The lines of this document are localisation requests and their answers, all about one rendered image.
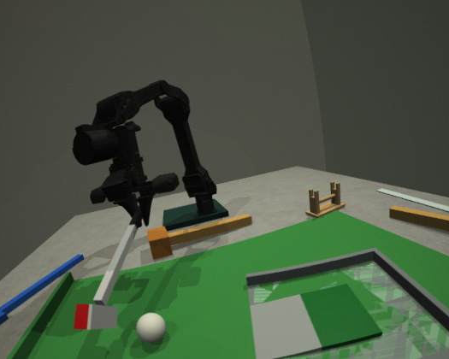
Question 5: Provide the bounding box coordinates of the grey golf putter with red face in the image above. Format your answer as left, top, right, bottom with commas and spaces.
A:
74, 206, 142, 330

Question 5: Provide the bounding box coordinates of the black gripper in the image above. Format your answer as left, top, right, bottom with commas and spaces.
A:
90, 152, 180, 226

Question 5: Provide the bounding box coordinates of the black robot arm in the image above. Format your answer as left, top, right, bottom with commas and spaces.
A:
73, 79, 217, 217

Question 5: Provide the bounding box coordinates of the white ball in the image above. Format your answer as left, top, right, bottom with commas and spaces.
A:
136, 313, 166, 344

